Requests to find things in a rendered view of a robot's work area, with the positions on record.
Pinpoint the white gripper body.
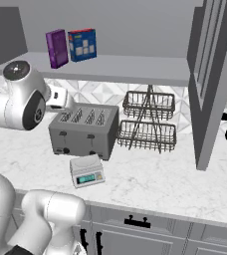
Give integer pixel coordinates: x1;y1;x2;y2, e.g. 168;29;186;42
47;91;78;113

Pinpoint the blue cereal box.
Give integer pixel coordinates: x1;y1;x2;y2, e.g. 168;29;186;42
67;28;98;63

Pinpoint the grey cabinet shelf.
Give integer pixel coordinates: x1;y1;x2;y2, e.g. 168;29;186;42
0;51;191;88

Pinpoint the white digital scale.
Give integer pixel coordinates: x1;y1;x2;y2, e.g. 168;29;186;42
69;153;107;189

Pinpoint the dark grey cabinet door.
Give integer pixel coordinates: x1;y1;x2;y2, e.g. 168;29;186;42
0;6;29;81

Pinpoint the grey glass-panel cabinet door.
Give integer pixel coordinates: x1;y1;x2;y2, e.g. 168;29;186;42
186;0;227;172

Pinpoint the grey four-slot toaster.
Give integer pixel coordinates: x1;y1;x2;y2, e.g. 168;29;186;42
48;103;120;162

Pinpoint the purple box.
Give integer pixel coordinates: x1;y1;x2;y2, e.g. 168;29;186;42
45;28;70;70

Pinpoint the grey cupboard door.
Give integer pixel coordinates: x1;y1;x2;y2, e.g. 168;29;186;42
91;221;188;255
71;224;91;255

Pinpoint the grey drawer front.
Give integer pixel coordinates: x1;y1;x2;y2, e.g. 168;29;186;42
198;224;227;248
89;204;193;237

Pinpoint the two-tier wire basket stand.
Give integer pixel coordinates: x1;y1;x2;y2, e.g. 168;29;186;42
116;84;178;154

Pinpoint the black cupboard door handle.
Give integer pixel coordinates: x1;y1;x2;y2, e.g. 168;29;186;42
79;228;88;253
95;231;104;255

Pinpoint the black drawer handle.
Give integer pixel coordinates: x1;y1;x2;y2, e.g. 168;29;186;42
123;214;152;230

